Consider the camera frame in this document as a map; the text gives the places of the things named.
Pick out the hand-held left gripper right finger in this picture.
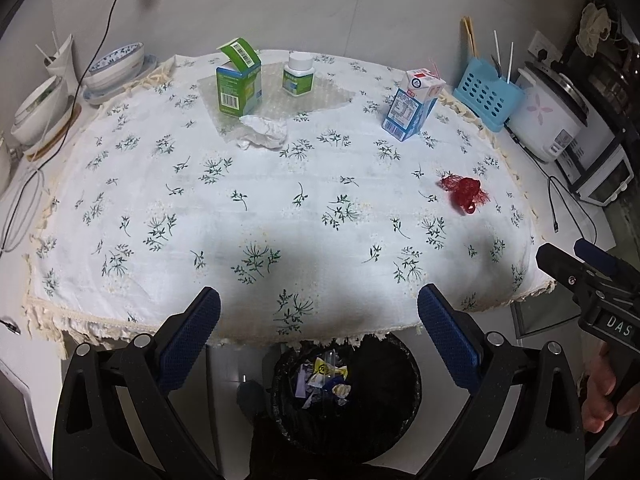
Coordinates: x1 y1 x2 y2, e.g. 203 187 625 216
417 283 586 480

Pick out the blue plastic basket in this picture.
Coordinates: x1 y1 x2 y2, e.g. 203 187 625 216
453 56 526 133

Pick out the red mesh net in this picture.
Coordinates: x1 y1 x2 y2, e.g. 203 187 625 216
440 175 488 214

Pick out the thin black cable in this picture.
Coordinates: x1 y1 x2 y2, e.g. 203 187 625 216
547 175 598 241

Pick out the white bowl with green rim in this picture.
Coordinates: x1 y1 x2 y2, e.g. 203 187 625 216
11 76 68 131

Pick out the person's right hand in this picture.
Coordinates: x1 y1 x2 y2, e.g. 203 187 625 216
582 345 621 433

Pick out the white floral tablecloth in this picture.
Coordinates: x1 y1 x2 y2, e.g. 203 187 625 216
22 49 556 358

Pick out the blue white milk carton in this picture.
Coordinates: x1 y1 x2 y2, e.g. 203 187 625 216
382 67 446 141

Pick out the wooden chopstick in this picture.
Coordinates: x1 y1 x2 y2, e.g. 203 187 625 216
465 16 480 58
460 17 476 59

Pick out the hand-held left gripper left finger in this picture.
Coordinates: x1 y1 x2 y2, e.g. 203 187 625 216
52 286 222 480

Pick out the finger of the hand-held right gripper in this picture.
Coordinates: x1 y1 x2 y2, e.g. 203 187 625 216
574 238 640 286
536 242 601 302

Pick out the white paper cup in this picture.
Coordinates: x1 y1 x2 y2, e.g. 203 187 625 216
44 35 80 98

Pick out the white rice cooker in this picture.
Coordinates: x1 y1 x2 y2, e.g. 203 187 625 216
505 62 591 163

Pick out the black trash bin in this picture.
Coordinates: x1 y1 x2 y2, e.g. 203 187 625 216
270 332 423 466

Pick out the white pill bottle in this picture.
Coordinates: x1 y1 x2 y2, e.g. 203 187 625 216
281 52 316 97

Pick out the white mug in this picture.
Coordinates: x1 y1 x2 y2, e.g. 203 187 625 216
0 132 13 196

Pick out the green cardboard box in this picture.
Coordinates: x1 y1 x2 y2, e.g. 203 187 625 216
216 37 263 117

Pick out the white tissue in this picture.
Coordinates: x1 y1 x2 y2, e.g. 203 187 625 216
237 115 288 151

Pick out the cream crocheted cloth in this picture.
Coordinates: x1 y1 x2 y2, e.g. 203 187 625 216
575 2 613 56

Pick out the wall socket with black plug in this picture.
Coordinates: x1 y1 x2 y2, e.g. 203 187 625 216
527 30 561 61

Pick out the wooden plate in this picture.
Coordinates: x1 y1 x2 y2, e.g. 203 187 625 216
25 105 83 163

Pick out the white toaster oven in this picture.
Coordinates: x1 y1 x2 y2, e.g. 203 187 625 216
555 110 636 207

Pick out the clear bubble wrap sheet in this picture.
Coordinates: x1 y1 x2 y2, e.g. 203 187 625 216
199 57 353 143

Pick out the blue patterned bowl on plate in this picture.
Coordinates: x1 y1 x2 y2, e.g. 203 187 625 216
82 55 158 106

